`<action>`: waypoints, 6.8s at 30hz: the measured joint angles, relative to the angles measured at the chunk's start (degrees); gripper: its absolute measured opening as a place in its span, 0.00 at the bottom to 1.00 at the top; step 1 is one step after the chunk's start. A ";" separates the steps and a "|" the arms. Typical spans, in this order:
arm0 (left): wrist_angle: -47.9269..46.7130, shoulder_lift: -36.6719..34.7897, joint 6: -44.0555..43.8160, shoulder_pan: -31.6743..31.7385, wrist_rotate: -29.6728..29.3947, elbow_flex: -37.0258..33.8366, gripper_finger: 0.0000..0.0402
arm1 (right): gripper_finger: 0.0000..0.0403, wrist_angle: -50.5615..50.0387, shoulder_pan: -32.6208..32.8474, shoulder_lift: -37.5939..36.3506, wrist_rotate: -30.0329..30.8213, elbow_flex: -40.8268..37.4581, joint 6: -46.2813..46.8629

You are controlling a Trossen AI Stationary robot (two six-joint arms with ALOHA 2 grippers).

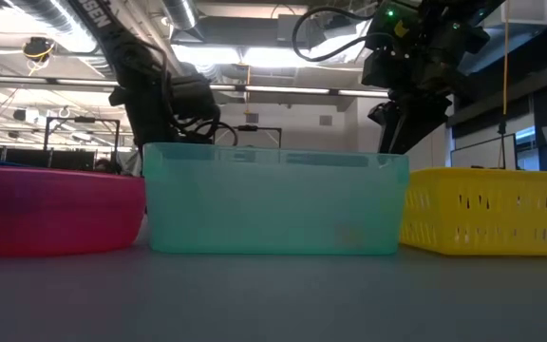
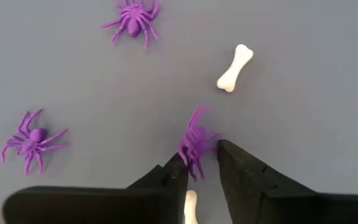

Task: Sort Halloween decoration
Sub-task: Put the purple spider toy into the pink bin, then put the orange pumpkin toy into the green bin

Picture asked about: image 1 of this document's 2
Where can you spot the long ceiling light strip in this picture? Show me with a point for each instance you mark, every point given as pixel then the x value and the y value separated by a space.
pixel 41 81
pixel 292 90

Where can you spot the grey ceiling air unit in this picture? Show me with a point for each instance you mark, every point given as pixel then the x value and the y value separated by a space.
pixel 292 28

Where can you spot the teal translucent plastic bin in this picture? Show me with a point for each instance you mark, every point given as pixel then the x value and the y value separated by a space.
pixel 264 204

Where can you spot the grey wall vent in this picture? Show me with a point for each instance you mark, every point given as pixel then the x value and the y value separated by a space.
pixel 326 120

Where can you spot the large silver ventilation duct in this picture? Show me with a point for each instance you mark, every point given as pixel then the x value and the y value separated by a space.
pixel 55 19

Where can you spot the white ceiling box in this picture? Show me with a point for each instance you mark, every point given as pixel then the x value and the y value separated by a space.
pixel 525 12

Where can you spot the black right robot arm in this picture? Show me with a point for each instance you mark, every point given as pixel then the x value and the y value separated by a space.
pixel 468 19

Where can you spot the black metal rack frame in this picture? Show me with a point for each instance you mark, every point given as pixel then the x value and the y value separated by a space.
pixel 83 119

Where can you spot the small silver ventilation duct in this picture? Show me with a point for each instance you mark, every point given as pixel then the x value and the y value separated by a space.
pixel 181 12

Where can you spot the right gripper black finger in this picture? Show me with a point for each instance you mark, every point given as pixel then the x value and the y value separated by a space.
pixel 387 133
pixel 420 126

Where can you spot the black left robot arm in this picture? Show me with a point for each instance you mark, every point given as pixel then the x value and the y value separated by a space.
pixel 112 33

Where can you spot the small black metal frame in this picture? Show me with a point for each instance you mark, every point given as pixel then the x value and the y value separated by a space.
pixel 250 127

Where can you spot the yellow slotted plastic basket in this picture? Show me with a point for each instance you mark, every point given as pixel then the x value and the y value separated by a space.
pixel 492 190

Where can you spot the pink translucent plastic bowl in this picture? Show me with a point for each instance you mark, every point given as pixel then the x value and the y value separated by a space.
pixel 50 214

